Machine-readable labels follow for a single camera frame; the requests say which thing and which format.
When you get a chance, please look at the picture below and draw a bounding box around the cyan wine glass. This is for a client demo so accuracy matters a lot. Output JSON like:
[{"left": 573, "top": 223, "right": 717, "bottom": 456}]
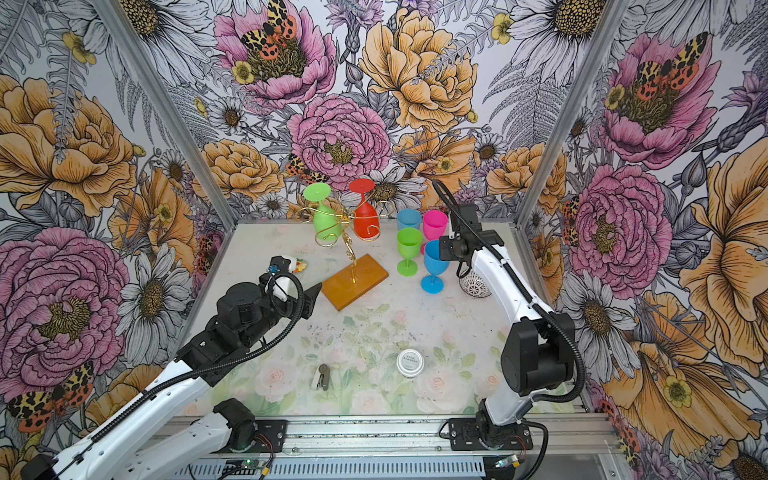
[{"left": 420, "top": 240, "right": 449, "bottom": 295}]

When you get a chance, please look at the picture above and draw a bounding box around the magenta wine glass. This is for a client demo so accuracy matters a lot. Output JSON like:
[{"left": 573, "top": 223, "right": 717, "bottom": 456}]
[{"left": 421, "top": 210, "right": 449, "bottom": 254}]

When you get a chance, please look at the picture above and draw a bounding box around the green wine glass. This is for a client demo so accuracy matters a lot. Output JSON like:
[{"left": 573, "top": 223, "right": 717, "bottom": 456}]
[
  {"left": 397, "top": 227, "right": 423, "bottom": 277},
  {"left": 303, "top": 182, "right": 343, "bottom": 245}
]

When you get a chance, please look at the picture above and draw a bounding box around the light blue wine glass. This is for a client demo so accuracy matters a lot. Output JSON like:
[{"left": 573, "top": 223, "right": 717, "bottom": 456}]
[{"left": 397, "top": 209, "right": 422, "bottom": 230}]

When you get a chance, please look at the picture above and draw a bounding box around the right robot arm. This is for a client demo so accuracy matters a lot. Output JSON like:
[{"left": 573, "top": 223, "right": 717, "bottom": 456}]
[{"left": 432, "top": 180, "right": 586, "bottom": 450}]

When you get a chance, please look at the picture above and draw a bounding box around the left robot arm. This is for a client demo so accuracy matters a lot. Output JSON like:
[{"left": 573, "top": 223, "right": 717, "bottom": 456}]
[{"left": 21, "top": 267, "right": 322, "bottom": 479}]

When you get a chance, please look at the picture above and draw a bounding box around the orange wooden rack base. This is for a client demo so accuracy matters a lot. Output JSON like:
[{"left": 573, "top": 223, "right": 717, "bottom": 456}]
[{"left": 321, "top": 254, "right": 389, "bottom": 311}]

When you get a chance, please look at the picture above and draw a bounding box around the red wine glass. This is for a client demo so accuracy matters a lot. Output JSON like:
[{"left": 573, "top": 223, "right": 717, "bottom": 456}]
[{"left": 350, "top": 179, "right": 381, "bottom": 241}]

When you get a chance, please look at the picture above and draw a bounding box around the clear dish with candies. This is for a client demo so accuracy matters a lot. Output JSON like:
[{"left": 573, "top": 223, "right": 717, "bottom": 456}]
[{"left": 289, "top": 258, "right": 308, "bottom": 274}]

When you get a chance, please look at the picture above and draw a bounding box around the white mesh sink strainer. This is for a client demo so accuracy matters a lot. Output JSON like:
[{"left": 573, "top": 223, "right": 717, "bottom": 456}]
[{"left": 459, "top": 270, "right": 492, "bottom": 299}]

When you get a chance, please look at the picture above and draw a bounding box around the small grey key fob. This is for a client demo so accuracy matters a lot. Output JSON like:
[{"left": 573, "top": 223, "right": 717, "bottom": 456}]
[{"left": 310, "top": 364, "right": 330, "bottom": 391}]

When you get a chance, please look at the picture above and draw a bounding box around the white round jar lid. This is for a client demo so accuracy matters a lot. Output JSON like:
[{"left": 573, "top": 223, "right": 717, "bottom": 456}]
[{"left": 396, "top": 348, "right": 425, "bottom": 378}]

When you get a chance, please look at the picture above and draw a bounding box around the gold wire glass rack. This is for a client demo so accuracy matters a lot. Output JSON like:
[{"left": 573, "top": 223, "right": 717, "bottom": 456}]
[{"left": 297, "top": 183, "right": 381, "bottom": 286}]

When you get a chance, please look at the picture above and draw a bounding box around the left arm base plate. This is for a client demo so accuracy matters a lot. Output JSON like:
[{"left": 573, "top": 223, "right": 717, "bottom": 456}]
[{"left": 213, "top": 419, "right": 289, "bottom": 454}]

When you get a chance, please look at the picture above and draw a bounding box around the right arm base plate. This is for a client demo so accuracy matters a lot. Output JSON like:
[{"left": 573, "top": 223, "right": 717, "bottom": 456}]
[{"left": 442, "top": 417, "right": 533, "bottom": 451}]

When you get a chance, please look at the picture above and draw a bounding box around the aluminium front rail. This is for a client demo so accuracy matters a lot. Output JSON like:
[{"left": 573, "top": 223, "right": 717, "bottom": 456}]
[{"left": 159, "top": 414, "right": 632, "bottom": 479}]

